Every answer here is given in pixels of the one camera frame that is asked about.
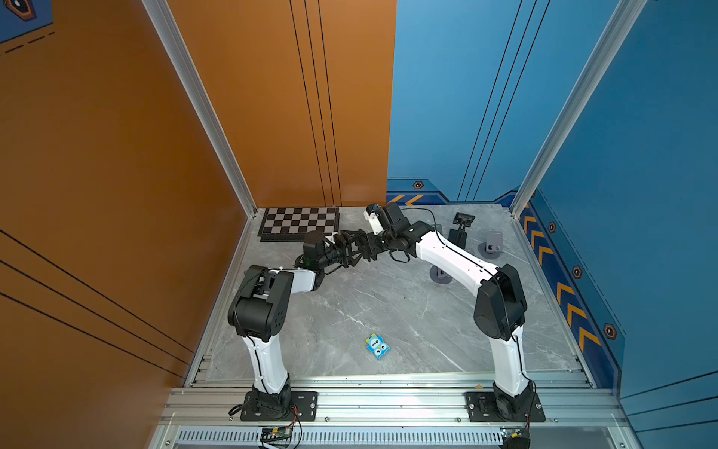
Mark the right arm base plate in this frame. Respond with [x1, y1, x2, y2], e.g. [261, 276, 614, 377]
[464, 389, 546, 425]

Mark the left aluminium corner post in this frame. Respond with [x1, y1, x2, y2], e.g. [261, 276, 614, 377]
[141, 0, 257, 218]

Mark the right circuit board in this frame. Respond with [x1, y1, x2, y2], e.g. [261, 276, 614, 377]
[501, 428, 531, 449]

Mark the aluminium corner post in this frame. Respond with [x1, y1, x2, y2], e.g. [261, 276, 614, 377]
[141, 0, 257, 218]
[510, 0, 647, 219]

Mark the left green circuit board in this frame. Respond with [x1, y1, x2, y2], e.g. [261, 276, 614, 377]
[258, 427, 294, 449]

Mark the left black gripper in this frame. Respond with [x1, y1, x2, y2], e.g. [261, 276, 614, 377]
[317, 231, 366, 272]

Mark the grey round stand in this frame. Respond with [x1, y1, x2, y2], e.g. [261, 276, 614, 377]
[478, 232, 504, 259]
[429, 266, 454, 284]

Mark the black folding phone stand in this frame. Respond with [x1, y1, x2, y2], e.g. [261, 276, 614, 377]
[449, 213, 475, 249]

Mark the right aluminium corner post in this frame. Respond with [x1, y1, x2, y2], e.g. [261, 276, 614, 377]
[510, 0, 647, 219]

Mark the aluminium front rail frame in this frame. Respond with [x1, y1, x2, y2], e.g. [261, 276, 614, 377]
[149, 370, 641, 448]

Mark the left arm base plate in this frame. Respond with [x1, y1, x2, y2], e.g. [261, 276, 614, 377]
[239, 390, 319, 423]

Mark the black white chessboard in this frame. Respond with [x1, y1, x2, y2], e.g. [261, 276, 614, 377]
[258, 207, 340, 242]

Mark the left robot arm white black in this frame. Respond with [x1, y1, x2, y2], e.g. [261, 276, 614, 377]
[227, 230, 366, 421]

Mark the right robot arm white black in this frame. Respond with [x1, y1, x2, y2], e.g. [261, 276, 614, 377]
[364, 203, 538, 423]

